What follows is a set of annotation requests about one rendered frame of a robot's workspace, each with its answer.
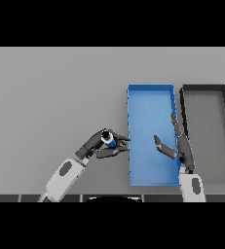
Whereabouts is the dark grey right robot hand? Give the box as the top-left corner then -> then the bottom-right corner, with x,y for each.
153,112 -> 196,173

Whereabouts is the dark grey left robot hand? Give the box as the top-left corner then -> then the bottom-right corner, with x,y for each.
75,127 -> 131,160

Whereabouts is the blue pipe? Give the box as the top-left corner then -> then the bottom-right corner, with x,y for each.
100,130 -> 117,149

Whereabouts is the dark grey bin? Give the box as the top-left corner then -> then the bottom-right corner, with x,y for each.
178,84 -> 225,185

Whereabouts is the blue bin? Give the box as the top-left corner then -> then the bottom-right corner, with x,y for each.
126,83 -> 182,188

